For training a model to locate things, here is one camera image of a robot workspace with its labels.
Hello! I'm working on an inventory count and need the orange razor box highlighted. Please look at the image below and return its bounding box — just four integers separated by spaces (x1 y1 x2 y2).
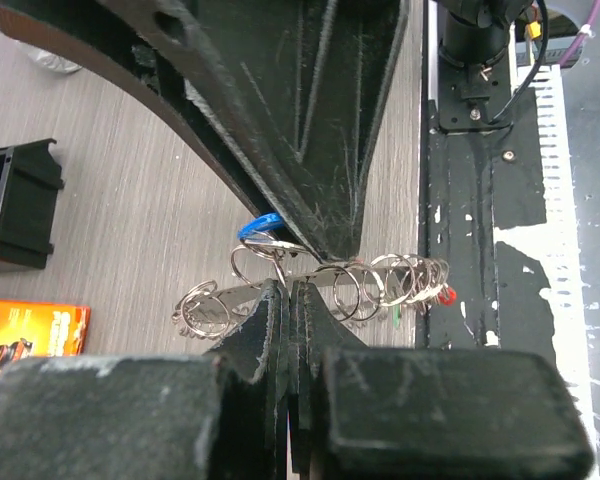
0 299 91 372

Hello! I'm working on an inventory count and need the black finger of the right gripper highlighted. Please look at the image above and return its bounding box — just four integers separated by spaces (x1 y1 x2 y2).
106 1 409 261
0 1 274 216

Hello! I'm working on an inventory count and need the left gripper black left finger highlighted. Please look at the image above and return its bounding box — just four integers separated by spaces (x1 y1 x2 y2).
0 280 289 479

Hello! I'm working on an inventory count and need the grey wrapped paper bundle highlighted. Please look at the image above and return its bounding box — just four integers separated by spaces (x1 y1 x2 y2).
22 44 82 75

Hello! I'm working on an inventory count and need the black plastic storage bin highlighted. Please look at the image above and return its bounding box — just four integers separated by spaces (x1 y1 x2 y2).
0 138 65 272

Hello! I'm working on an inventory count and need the blue tag key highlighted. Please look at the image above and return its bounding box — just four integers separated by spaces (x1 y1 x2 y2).
236 212 285 241

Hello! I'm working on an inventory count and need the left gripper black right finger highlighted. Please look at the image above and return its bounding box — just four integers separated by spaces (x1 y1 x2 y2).
289 282 595 479

